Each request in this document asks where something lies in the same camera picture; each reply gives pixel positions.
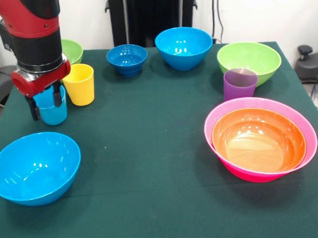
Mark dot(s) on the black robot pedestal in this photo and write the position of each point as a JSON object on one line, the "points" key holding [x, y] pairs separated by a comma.
{"points": [[143, 18]]}

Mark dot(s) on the small dark blue bowl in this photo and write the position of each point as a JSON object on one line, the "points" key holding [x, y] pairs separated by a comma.
{"points": [[127, 59]]}

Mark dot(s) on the purple plastic cup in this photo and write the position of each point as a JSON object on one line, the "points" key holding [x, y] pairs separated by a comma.
{"points": [[240, 85]]}

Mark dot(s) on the dark green tablecloth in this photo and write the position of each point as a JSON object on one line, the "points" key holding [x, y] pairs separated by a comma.
{"points": [[150, 164]]}

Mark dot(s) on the green plastic bowl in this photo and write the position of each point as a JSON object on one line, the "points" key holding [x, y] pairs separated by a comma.
{"points": [[249, 58], [72, 50]]}

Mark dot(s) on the orange plastic bowl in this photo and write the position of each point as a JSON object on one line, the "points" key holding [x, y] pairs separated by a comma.
{"points": [[258, 140]]}

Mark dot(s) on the light blue plastic bowl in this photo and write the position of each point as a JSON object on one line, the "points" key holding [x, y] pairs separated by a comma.
{"points": [[184, 49], [36, 170]]}

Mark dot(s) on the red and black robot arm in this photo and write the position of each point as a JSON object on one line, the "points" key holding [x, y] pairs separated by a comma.
{"points": [[31, 29]]}

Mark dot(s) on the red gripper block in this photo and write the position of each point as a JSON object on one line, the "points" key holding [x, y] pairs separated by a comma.
{"points": [[39, 80]]}

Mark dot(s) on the black equipment with knob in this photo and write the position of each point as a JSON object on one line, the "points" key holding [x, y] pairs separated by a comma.
{"points": [[311, 65]]}

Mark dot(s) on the large pink plastic bowl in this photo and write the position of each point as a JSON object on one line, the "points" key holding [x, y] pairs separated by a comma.
{"points": [[247, 175]]}

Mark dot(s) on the yellow plastic cup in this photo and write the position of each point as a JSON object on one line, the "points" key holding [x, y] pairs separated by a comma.
{"points": [[80, 85]]}

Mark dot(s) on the light blue plastic cup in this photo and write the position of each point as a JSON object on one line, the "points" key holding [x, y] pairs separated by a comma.
{"points": [[52, 114]]}

